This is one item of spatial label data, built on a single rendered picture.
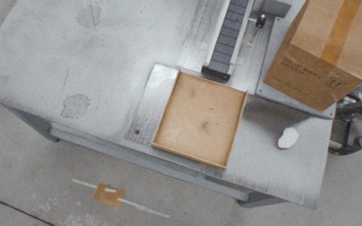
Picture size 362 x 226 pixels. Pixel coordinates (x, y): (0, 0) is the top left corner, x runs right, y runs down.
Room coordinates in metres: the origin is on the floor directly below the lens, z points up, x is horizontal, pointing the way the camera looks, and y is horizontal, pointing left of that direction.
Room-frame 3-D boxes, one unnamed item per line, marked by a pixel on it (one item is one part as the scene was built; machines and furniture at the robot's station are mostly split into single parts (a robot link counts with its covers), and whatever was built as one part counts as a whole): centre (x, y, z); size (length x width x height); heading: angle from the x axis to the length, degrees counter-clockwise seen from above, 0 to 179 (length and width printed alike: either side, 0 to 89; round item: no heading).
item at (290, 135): (0.34, -0.38, 0.85); 0.08 x 0.07 x 0.04; 116
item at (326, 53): (0.64, -0.44, 0.99); 0.30 x 0.24 x 0.27; 161
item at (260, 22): (0.72, -0.20, 0.91); 0.07 x 0.03 x 0.16; 81
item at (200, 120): (0.37, -0.07, 0.85); 0.30 x 0.26 x 0.04; 171
